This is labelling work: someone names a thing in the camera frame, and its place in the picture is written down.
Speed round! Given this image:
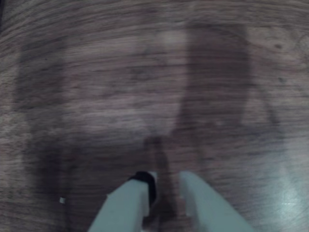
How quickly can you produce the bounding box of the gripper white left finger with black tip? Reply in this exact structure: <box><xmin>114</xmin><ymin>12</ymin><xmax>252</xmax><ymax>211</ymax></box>
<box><xmin>88</xmin><ymin>171</ymin><xmax>158</xmax><ymax>232</ymax></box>

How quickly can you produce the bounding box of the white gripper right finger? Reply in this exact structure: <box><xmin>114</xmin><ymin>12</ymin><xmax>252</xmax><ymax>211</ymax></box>
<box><xmin>179</xmin><ymin>171</ymin><xmax>256</xmax><ymax>232</ymax></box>

